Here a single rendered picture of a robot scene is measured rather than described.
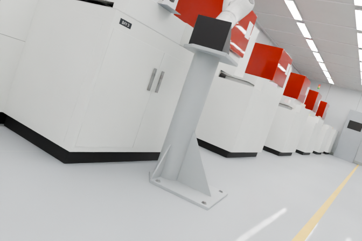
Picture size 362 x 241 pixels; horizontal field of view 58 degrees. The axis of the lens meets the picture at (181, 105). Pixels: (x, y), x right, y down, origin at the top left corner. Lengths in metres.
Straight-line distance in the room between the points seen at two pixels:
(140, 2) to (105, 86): 0.47
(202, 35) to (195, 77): 0.26
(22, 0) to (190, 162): 1.33
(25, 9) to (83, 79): 0.62
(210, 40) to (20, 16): 1.09
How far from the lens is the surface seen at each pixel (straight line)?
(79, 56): 1.75
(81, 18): 1.82
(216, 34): 1.95
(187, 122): 1.93
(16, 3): 2.09
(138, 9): 1.78
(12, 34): 2.10
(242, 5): 2.22
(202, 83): 1.92
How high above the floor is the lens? 0.55
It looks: 3 degrees down
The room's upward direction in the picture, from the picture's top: 19 degrees clockwise
